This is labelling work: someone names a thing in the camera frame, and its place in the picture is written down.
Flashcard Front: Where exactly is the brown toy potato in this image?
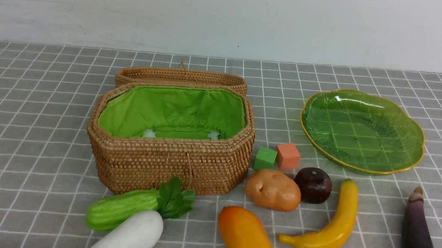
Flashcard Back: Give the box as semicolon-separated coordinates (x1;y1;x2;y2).
245;169;302;212

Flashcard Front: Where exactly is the dark purple passion fruit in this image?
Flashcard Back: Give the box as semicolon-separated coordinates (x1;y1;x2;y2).
294;167;332;204

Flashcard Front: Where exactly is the orange yellow toy mango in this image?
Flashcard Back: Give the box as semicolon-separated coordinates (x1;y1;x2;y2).
218;206;273;248

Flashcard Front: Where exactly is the green toy cucumber with leaves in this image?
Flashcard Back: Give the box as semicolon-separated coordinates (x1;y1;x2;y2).
85;177;196;231

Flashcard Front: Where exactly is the yellow toy banana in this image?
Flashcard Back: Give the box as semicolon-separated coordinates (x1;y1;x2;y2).
277;178;359;248

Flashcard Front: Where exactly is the purple toy eggplant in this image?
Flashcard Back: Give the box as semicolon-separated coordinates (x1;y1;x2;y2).
401;186;434;248

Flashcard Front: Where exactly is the woven wicker basket green lining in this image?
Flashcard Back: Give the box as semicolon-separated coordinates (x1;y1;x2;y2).
82;78;259;205

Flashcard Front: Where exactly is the green foam cube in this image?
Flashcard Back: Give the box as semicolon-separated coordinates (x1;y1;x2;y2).
253;147;278;171

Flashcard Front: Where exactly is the orange foam cube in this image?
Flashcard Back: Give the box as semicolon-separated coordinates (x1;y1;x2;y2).
276;143;300;170

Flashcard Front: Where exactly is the woven wicker basket lid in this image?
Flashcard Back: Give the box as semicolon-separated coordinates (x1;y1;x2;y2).
114;62;247;96

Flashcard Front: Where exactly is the green glass leaf plate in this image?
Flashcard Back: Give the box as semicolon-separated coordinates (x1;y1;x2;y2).
300;89;426;175

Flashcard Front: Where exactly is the grey checked tablecloth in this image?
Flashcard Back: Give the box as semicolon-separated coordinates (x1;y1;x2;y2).
0;41;442;248

